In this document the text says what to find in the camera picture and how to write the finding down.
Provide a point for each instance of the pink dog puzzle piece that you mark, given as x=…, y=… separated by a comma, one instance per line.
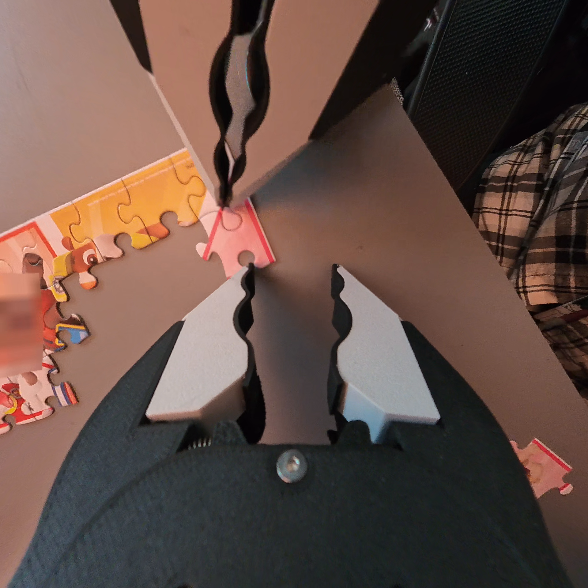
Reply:
x=542, y=468

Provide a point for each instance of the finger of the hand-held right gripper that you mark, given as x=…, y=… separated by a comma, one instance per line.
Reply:
x=183, y=69
x=312, y=69

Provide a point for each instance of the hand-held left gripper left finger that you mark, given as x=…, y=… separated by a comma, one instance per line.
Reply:
x=202, y=367

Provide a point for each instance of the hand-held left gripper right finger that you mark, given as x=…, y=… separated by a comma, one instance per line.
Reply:
x=386, y=367

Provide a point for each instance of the plaid shirt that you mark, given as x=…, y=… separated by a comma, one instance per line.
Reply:
x=542, y=206

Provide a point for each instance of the assembled pink red puzzle section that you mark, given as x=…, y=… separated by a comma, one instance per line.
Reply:
x=147, y=197

